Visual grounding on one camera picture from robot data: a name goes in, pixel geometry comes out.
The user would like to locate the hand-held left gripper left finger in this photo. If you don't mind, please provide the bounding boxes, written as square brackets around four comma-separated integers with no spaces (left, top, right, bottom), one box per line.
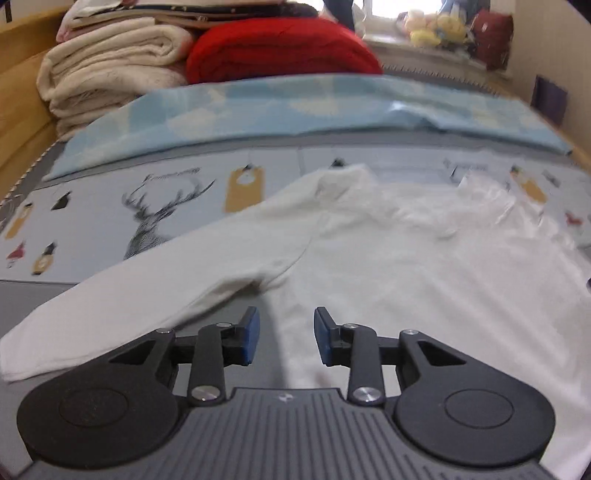
[108,305,260,408]

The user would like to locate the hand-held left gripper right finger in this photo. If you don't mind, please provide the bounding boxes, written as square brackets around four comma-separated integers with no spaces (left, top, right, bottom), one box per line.
[314,305,467,408]

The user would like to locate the white long-sleeve shirt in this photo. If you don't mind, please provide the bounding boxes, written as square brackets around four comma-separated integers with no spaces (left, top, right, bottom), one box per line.
[0,164,591,480]

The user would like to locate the grey deer print bed sheet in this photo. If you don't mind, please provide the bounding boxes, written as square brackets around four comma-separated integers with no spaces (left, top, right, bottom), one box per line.
[0,138,591,416]

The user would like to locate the blue cloud print quilt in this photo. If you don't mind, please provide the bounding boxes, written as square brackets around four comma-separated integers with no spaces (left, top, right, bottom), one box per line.
[44,74,574,182]

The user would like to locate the folded red blanket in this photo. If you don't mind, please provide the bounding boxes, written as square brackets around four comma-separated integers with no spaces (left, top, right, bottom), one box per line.
[185,18,384,87]

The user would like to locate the folded cream blanket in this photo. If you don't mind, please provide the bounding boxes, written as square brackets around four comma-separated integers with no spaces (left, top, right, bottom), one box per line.
[36,22,195,140]

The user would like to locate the purple box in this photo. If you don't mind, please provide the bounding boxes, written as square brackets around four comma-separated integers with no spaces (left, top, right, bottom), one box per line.
[531,75,569,128]

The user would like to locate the yellow plush toys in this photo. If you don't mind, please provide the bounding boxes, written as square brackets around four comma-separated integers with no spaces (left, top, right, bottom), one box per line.
[401,11,472,48]

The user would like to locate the dark patterned folded quilt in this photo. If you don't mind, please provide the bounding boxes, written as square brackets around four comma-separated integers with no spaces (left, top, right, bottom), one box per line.
[69,0,320,34]

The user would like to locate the dark red bag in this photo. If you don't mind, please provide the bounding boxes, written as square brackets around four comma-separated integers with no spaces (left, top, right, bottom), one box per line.
[468,9,515,71]

